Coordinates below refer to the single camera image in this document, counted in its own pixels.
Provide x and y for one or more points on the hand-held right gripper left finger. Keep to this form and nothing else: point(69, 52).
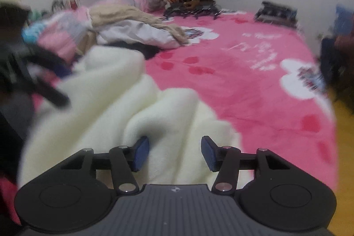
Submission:
point(140, 154)

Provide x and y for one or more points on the blue cloth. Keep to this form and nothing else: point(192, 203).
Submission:
point(344, 19)

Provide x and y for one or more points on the white fleece sweater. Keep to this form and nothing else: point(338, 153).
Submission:
point(105, 103)

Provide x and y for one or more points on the beige knit garment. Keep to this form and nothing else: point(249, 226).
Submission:
point(124, 13)

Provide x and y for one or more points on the white thin garment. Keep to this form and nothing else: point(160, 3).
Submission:
point(143, 34)

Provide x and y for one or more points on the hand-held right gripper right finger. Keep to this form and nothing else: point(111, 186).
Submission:
point(208, 154)

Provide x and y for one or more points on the stack of folded clothes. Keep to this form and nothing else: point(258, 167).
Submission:
point(276, 13)

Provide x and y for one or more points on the pink floral blanket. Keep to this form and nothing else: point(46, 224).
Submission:
point(249, 81)

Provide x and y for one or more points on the dark garment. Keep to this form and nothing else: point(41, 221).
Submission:
point(138, 49)

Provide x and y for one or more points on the pile of pink white clothes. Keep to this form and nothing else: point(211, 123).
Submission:
point(60, 34)

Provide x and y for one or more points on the assorted small clutter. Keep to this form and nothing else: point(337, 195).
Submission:
point(66, 3)

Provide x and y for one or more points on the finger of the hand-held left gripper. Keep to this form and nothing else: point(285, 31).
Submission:
point(47, 86)

